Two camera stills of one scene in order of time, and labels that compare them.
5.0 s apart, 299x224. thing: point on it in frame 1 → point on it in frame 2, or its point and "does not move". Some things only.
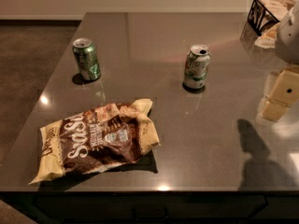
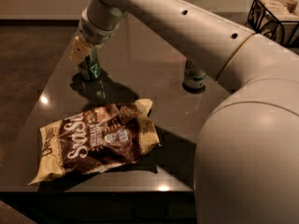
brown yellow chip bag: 92,138 does not move
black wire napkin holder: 265,16 does not move
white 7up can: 196,66 does not move
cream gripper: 289,37 → 92,33
